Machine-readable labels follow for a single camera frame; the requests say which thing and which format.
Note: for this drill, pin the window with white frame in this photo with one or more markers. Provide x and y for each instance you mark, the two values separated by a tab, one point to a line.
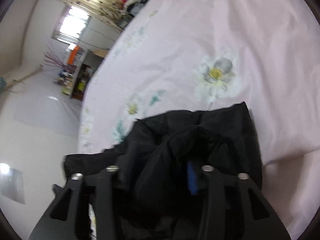
71	25

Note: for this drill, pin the pink dried flower branches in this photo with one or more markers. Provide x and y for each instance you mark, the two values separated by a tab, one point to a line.
51	59

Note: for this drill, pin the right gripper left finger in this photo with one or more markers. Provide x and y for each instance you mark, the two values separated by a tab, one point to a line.
67	217

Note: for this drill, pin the wooden bookshelf with clutter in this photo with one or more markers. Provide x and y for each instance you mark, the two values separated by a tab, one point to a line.
86	64

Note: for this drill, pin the orange plastic box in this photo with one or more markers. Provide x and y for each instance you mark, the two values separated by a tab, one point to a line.
72	51

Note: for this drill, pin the black puffer jacket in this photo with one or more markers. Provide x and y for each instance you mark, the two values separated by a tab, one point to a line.
153	199

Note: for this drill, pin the pink floral bed sheet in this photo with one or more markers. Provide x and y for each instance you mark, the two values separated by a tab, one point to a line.
211	54

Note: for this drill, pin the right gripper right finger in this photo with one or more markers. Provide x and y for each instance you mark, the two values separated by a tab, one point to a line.
234	207

